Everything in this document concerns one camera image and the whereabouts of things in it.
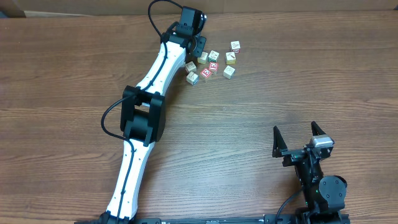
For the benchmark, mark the lower red letter block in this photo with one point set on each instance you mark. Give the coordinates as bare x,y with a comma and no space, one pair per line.
206,74

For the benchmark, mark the pretzel picture block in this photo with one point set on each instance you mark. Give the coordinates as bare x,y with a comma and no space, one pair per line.
229,72

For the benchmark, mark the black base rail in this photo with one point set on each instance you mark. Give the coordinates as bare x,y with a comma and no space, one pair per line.
266,219

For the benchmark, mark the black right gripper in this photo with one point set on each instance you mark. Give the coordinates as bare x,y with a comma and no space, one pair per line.
293,155

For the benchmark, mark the snail picture block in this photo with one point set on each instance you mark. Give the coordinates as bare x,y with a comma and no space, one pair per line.
190,67

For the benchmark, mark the blue sided picture block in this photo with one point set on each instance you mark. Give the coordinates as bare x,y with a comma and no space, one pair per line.
192,78

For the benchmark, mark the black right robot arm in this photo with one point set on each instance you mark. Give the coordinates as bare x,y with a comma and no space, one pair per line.
324,194

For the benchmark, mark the hammer picture yellow block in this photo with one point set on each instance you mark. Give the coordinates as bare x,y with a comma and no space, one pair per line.
230,58

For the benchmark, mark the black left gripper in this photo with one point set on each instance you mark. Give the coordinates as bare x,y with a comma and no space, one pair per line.
198,47

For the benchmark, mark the upper red letter block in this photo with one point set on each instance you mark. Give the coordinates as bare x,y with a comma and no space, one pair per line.
213,67

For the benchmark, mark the turtle picture block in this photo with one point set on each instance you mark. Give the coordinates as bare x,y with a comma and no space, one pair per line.
203,58

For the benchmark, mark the red letter block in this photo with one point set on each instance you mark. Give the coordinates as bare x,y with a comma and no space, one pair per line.
206,74
213,67

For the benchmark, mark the tree picture red block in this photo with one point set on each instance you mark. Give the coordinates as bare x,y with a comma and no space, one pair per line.
235,46

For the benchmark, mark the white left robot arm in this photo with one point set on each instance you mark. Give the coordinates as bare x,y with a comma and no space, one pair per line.
143,111

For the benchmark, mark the dog picture green block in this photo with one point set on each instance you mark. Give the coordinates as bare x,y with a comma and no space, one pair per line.
213,56

